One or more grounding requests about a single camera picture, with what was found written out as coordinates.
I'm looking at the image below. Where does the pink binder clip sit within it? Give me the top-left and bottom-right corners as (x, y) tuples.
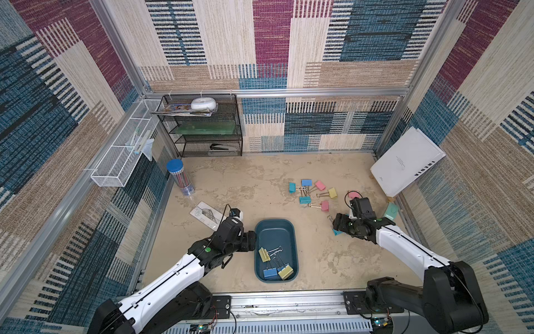
(308, 181), (326, 192)
(309, 200), (330, 212)
(347, 191), (362, 200)

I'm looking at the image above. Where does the white ruler package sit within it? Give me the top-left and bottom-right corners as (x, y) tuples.
(190, 202), (227, 231)

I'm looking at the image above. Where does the mint green tape roll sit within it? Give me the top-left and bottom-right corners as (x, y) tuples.
(384, 203), (399, 221)

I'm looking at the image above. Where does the yellow binder clip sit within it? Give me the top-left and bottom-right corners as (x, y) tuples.
(277, 257), (293, 281)
(258, 246), (283, 263)
(316, 188), (337, 198)

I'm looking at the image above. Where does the yellow binder clip back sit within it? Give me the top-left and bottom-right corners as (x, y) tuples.
(316, 188), (337, 198)

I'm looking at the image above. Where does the teal plastic storage box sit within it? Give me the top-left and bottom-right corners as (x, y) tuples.
(254, 219), (299, 283)

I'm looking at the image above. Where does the blue binder clip front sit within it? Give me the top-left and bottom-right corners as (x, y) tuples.
(263, 262), (279, 281)

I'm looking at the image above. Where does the pink binder clip back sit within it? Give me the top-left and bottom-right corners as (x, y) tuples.
(308, 181), (326, 192)

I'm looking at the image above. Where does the yellow binder clip front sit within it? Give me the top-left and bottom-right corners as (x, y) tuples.
(277, 257), (293, 281)

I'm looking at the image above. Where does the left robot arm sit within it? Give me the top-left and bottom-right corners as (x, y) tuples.
(88, 217), (257, 333)

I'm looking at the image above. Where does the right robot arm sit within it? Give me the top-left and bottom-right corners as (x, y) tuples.
(332, 198), (489, 333)

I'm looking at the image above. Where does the white book leaning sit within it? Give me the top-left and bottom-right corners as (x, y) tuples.
(371, 127), (446, 197)

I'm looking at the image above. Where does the pencil tube blue lid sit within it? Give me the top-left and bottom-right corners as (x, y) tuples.
(166, 159), (195, 196)

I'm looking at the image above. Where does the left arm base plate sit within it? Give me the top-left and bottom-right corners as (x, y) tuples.
(172, 295), (232, 321)

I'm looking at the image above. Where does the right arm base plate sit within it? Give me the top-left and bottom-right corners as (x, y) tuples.
(342, 290), (405, 315)

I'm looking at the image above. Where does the black wire shelf rack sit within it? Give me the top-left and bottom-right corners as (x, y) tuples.
(153, 94), (243, 158)

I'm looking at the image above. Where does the white wire wall basket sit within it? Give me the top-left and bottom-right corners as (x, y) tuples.
(91, 99), (159, 187)

